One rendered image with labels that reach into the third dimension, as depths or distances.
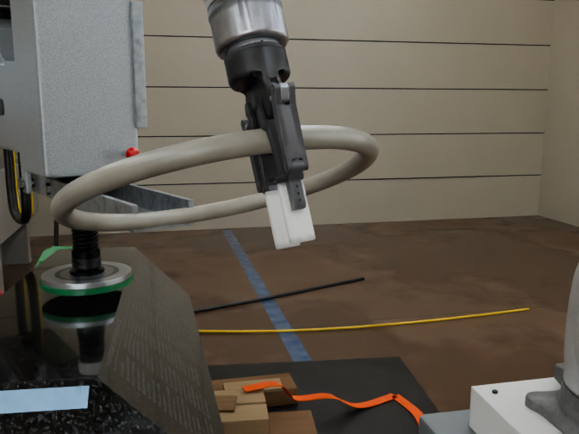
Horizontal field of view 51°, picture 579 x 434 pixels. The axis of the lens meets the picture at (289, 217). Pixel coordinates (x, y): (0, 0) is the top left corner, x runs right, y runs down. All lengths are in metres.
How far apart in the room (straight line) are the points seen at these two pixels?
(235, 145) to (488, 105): 6.76
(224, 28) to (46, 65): 0.73
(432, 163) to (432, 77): 0.95
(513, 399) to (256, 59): 0.60
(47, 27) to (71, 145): 0.25
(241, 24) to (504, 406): 0.63
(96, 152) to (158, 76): 4.97
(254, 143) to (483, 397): 0.51
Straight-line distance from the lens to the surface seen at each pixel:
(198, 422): 1.29
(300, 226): 0.67
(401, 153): 6.94
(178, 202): 1.17
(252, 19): 0.72
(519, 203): 7.73
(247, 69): 0.70
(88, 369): 1.14
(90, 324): 1.36
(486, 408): 0.95
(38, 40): 1.41
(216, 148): 0.68
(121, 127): 1.45
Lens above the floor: 1.28
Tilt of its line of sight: 10 degrees down
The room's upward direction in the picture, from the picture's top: straight up
